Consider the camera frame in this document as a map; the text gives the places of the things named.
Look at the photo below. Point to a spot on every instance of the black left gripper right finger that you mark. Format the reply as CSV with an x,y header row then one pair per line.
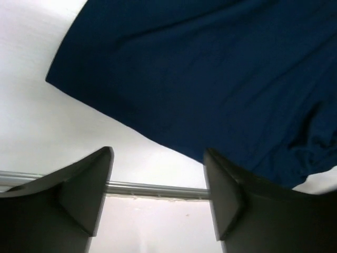
x,y
252,214

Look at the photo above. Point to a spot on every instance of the navy blue shorts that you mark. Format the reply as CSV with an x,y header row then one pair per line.
x,y
255,80

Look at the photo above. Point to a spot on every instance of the aluminium front rail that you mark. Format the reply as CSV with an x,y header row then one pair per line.
x,y
10,179

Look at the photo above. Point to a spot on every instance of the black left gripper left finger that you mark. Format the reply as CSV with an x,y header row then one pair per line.
x,y
59,212

